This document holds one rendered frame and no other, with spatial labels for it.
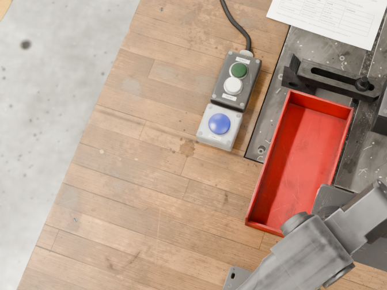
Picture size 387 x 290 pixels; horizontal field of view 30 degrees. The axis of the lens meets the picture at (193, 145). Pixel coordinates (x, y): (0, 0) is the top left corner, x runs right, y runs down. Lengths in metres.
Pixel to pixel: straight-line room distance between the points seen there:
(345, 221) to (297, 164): 0.45
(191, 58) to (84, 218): 0.36
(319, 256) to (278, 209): 0.47
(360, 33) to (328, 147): 0.24
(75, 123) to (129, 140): 1.02
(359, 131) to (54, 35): 1.40
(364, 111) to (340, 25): 0.18
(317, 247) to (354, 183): 0.50
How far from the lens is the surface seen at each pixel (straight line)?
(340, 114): 1.34
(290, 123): 1.34
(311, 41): 1.42
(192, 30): 1.42
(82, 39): 2.48
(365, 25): 1.45
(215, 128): 1.30
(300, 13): 1.44
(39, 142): 2.36
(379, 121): 1.31
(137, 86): 1.38
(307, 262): 0.83
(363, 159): 1.34
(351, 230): 0.88
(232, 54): 1.36
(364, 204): 0.87
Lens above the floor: 2.16
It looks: 71 degrees down
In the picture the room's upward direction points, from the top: 9 degrees counter-clockwise
